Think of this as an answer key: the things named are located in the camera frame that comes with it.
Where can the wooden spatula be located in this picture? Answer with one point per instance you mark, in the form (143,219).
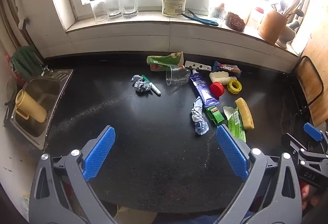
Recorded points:
(294,5)

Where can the green drink carton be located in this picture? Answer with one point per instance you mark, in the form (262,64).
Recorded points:
(165,61)

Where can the yellow plastic pitcher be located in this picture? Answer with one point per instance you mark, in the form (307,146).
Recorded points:
(32,108)

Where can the small green box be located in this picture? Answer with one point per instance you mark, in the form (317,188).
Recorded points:
(214,113)

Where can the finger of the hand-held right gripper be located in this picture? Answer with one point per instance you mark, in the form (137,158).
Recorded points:
(293,142)
(312,131)

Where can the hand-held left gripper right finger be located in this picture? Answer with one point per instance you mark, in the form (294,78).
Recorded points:
(232,152)

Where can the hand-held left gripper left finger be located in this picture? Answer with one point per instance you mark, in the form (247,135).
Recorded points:
(100,152)

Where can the large wooden board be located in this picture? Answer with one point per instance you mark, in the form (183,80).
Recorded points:
(320,60)

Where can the yellow sponge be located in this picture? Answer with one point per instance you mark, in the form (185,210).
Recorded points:
(245,112)

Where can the blue red snack wrapper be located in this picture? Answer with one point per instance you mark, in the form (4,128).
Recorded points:
(226,67)

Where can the jar with red lid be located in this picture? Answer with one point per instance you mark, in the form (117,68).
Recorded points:
(256,18)

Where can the glass jar with dark lid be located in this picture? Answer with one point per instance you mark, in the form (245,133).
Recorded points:
(98,10)

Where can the wooden tray with black rim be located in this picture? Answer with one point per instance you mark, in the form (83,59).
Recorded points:
(308,80)

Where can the wooden utensil holder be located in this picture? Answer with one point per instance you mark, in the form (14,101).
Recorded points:
(271,28)

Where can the clear plastic bag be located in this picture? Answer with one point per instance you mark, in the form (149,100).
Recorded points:
(217,10)

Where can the purple tube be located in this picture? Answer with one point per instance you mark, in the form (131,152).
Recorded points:
(203,89)

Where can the red bottle cap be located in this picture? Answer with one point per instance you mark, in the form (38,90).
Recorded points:
(217,89)

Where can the clear plastic cup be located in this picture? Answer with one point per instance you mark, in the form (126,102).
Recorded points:
(178,76)

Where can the green white marker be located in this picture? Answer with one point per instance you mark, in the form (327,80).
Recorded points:
(151,85)

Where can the green dish cloth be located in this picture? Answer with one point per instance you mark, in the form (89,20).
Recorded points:
(24,59)

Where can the clear drinking glass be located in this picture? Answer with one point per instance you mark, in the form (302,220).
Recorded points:
(113,10)
(130,7)

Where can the small crumpled foil ball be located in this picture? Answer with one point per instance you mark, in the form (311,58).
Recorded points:
(140,83)

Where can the person's right hand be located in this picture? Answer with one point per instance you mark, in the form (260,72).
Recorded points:
(305,194)

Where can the green striped packet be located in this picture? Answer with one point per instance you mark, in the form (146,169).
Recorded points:
(237,125)

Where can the long crumpled foil wrapper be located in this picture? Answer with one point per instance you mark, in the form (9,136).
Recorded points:
(198,117)

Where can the steel faucet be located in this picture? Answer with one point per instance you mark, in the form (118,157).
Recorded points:
(47,69)

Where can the yellow tape spool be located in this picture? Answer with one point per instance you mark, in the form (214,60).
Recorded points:
(233,86)

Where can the steel sink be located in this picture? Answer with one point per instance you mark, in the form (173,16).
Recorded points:
(43,96)

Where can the silver blister pack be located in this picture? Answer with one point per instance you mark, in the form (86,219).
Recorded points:
(198,66)

